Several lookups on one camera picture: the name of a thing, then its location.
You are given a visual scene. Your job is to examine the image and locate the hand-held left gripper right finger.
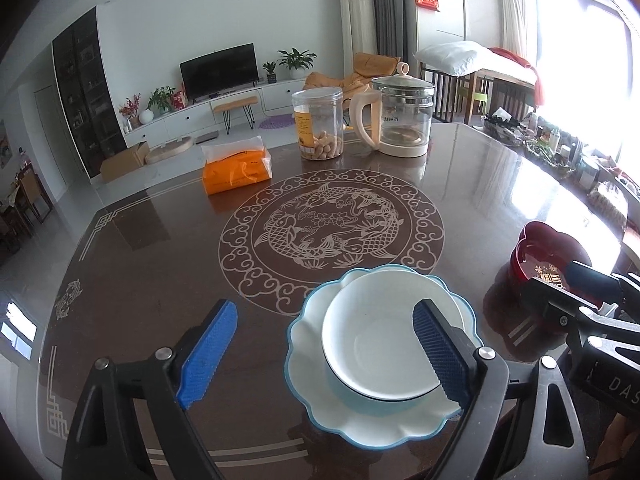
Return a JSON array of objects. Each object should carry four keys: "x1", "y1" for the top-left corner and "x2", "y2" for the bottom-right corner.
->
[{"x1": 412, "y1": 298, "x2": 592, "y2": 480}]

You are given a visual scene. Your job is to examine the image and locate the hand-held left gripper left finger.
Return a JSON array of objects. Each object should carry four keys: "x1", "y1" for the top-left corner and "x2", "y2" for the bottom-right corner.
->
[{"x1": 62, "y1": 298, "x2": 239, "y2": 480}]

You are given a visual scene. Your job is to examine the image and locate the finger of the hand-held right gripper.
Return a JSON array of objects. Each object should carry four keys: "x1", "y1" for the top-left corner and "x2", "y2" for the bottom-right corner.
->
[
  {"x1": 524, "y1": 276, "x2": 608, "y2": 335},
  {"x1": 566, "y1": 259, "x2": 640, "y2": 311}
]

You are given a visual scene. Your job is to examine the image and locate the white bowl with black rim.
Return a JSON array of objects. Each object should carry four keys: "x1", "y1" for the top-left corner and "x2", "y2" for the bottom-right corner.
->
[{"x1": 321, "y1": 270, "x2": 465, "y2": 403}]

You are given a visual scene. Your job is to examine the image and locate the blue scalloped bowl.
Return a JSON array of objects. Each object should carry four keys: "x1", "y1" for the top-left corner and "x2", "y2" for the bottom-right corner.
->
[{"x1": 284, "y1": 263, "x2": 476, "y2": 451}]

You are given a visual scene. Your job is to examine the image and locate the clear bag of snacks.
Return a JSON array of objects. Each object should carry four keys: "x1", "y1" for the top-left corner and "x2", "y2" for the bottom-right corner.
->
[{"x1": 589, "y1": 179, "x2": 632, "y2": 222}]

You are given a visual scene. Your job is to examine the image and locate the glass jar with dark lid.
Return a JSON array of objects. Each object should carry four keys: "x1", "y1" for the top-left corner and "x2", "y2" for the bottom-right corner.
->
[{"x1": 579, "y1": 157, "x2": 602, "y2": 187}]

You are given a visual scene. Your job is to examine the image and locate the cluster of bottles and jars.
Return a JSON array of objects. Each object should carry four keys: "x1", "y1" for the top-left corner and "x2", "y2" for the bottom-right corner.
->
[{"x1": 520, "y1": 114, "x2": 602, "y2": 182}]

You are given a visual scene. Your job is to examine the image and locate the black tray of small things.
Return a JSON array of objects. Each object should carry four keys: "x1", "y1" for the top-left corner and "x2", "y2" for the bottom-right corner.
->
[{"x1": 481, "y1": 107, "x2": 527, "y2": 147}]

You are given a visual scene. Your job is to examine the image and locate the orange tissue packet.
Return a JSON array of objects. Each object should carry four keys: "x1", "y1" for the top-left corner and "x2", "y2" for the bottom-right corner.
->
[{"x1": 201, "y1": 135, "x2": 274, "y2": 196}]

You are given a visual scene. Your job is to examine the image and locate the round wooden board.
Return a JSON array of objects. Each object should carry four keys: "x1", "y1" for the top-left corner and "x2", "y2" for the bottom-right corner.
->
[{"x1": 144, "y1": 135, "x2": 193, "y2": 165}]

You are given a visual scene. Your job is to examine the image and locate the cardboard box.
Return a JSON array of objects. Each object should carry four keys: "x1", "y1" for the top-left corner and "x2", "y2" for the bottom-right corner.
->
[{"x1": 99, "y1": 141, "x2": 151, "y2": 184}]

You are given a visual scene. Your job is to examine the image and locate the red blanket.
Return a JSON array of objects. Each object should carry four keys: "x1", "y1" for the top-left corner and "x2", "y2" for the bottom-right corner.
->
[{"x1": 486, "y1": 47, "x2": 547, "y2": 109}]

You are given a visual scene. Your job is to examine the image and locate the green stool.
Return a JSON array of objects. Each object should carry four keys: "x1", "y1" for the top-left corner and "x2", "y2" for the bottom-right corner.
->
[{"x1": 456, "y1": 84, "x2": 489, "y2": 117}]

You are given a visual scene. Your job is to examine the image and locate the wooden slatted bed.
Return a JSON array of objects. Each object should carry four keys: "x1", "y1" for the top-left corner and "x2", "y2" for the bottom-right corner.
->
[{"x1": 417, "y1": 47, "x2": 542, "y2": 127}]

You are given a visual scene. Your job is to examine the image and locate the wooden dining chairs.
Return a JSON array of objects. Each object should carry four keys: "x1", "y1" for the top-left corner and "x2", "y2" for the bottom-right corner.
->
[{"x1": 0, "y1": 159, "x2": 54, "y2": 253}]

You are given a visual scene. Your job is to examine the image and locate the white television cabinet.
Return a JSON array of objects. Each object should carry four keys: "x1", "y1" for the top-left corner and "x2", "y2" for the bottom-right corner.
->
[{"x1": 121, "y1": 79, "x2": 352, "y2": 149}]

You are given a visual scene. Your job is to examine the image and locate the purple round mat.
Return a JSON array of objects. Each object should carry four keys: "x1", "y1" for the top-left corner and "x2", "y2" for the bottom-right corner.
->
[{"x1": 257, "y1": 114, "x2": 295, "y2": 131}]

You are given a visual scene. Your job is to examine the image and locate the wooden bench with metal legs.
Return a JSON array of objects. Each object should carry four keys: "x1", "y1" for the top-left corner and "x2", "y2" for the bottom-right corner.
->
[{"x1": 212, "y1": 95, "x2": 260, "y2": 134}]

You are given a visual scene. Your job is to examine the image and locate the clear plastic jar of peanuts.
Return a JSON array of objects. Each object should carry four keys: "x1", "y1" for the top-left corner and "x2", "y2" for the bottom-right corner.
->
[{"x1": 291, "y1": 86, "x2": 347, "y2": 162}]

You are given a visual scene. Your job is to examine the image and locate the red flower branches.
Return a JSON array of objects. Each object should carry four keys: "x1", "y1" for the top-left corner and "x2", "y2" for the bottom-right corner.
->
[{"x1": 118, "y1": 93, "x2": 143, "y2": 132}]

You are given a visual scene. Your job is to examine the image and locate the bushy green potted plant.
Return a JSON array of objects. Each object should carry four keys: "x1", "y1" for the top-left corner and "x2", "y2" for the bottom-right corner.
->
[{"x1": 147, "y1": 85, "x2": 177, "y2": 116}]

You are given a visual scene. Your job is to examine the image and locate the white pillow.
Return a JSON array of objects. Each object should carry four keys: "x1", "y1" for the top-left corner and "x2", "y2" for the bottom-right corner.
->
[{"x1": 413, "y1": 40, "x2": 494, "y2": 77}]

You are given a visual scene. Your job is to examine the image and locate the white door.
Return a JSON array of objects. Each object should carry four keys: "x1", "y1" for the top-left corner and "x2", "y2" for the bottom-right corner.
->
[{"x1": 32, "y1": 84, "x2": 69, "y2": 187}]

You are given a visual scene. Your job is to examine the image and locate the white curtain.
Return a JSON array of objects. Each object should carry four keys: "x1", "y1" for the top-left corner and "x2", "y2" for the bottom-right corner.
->
[{"x1": 496, "y1": 0, "x2": 539, "y2": 62}]

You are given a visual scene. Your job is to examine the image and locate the black television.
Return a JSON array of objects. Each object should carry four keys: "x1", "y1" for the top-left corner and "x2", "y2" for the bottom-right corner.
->
[{"x1": 178, "y1": 43, "x2": 260, "y2": 104}]

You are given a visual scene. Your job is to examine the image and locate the black display cabinet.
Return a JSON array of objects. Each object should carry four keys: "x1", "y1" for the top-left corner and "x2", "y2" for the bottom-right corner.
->
[{"x1": 52, "y1": 7, "x2": 127, "y2": 179}]

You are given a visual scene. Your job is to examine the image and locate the orange lounge chair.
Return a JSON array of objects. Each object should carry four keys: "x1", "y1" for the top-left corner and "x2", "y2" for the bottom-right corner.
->
[{"x1": 303, "y1": 52, "x2": 402, "y2": 99}]

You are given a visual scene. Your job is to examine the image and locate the large leafy potted plant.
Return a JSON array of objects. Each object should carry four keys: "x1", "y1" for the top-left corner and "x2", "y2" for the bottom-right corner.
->
[{"x1": 276, "y1": 48, "x2": 319, "y2": 80}]

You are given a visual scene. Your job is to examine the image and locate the standing air conditioner with cover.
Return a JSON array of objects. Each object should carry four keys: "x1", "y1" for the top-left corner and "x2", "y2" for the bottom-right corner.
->
[{"x1": 337, "y1": 0, "x2": 379, "y2": 79}]

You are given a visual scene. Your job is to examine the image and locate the grey curtain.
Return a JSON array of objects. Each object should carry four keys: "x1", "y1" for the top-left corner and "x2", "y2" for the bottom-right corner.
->
[{"x1": 359, "y1": 0, "x2": 419, "y2": 69}]

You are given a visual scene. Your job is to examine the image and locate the glass kettle with cream handle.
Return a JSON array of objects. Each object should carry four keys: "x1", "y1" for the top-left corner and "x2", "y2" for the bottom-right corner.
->
[{"x1": 348, "y1": 62, "x2": 435, "y2": 158}]

